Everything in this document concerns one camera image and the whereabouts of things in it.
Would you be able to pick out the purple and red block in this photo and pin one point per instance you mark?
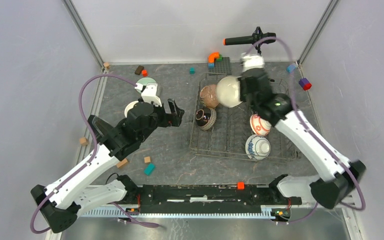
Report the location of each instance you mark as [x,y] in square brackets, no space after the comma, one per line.
[305,84]

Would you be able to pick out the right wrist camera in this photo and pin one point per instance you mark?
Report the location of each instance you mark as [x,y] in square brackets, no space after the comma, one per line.
[251,61]

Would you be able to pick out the wooden cube at wall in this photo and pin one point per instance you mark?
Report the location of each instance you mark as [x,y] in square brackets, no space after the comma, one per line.
[83,141]

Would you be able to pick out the dark brown patterned bowl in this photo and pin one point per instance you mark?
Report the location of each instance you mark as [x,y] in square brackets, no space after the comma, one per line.
[205,118]

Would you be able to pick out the grey wire dish rack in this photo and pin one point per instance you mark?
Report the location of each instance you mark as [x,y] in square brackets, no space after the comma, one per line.
[227,137]

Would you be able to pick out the green block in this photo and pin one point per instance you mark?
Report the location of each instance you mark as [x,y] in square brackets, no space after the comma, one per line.
[219,58]

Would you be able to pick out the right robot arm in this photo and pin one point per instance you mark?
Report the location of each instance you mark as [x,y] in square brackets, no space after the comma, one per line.
[337,175]

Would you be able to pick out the light blue block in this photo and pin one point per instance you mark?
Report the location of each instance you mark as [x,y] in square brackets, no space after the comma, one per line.
[291,67]

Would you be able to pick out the teal and white bowl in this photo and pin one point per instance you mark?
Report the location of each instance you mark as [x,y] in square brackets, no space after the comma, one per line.
[228,91]

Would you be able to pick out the black microphone orange tip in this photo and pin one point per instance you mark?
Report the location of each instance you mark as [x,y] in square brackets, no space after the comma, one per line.
[247,40]

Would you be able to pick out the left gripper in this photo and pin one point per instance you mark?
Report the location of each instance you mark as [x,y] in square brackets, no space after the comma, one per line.
[176,113]

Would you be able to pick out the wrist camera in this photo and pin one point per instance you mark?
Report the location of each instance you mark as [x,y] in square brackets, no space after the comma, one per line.
[251,61]
[149,93]

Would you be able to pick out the mint green flower bowl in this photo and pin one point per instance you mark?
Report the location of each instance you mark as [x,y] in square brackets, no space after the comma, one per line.
[144,81]

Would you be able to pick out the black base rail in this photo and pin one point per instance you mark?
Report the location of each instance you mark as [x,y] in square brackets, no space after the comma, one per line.
[206,199]

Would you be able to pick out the grey building block baseplate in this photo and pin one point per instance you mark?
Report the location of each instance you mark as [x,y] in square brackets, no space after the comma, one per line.
[221,67]

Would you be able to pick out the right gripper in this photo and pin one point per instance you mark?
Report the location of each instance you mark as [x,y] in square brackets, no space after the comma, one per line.
[242,96]

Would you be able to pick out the small orange cube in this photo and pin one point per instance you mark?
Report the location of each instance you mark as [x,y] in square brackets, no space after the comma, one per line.
[240,185]

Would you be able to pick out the red and white bowl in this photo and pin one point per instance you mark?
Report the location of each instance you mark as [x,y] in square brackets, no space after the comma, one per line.
[259,126]

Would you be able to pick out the teal block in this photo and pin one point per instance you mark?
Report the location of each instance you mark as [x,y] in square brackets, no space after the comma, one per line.
[149,169]

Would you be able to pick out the tan wooden brick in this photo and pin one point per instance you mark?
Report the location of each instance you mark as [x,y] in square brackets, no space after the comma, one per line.
[122,163]

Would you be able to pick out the orange bowl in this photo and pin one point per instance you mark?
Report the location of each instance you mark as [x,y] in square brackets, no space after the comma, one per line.
[129,107]

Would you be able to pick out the black clear-top box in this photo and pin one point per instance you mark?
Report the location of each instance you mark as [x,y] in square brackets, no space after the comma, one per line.
[100,128]

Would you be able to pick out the small teal cube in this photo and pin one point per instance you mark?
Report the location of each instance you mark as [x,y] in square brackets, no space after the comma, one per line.
[192,70]

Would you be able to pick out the red orange small block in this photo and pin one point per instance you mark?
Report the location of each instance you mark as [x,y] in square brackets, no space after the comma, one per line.
[144,73]

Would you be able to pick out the orange curved block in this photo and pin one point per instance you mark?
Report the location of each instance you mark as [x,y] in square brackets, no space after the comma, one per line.
[213,57]

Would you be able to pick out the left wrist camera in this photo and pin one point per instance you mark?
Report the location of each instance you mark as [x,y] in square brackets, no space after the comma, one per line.
[149,93]

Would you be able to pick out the brown block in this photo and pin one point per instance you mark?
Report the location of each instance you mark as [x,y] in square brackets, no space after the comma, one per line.
[139,70]

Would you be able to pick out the blue floral white bowl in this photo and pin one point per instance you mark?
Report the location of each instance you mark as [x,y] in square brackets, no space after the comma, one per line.
[257,147]

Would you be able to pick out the pink speckled bowl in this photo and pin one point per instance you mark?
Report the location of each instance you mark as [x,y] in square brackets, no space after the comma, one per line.
[208,96]

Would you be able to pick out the black microphone tripod stand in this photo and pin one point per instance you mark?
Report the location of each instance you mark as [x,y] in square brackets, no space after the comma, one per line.
[259,43]

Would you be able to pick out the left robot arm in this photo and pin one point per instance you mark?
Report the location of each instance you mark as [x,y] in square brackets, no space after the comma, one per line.
[63,201]

